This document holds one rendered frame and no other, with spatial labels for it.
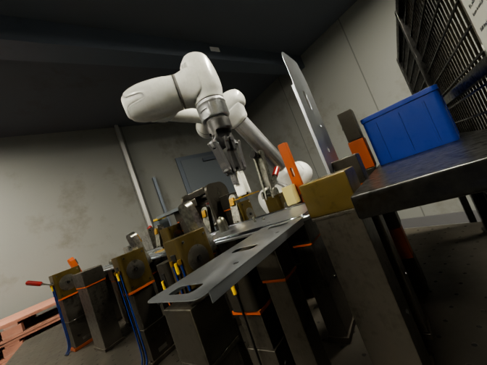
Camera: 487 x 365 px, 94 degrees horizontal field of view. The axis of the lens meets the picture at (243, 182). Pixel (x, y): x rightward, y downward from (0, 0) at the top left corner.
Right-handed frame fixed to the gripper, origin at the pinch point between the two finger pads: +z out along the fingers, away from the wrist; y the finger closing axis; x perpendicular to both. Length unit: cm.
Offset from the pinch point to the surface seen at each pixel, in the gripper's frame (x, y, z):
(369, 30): 56, -280, -133
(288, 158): 10.6, -14.9, -2.4
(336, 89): -3, -300, -95
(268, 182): 1.3, -13.5, 2.3
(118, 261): -38.4, 21.9, 8.9
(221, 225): -11.8, 1.3, 9.8
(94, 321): -78, 21, 29
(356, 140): 30.7, -13.6, 0.8
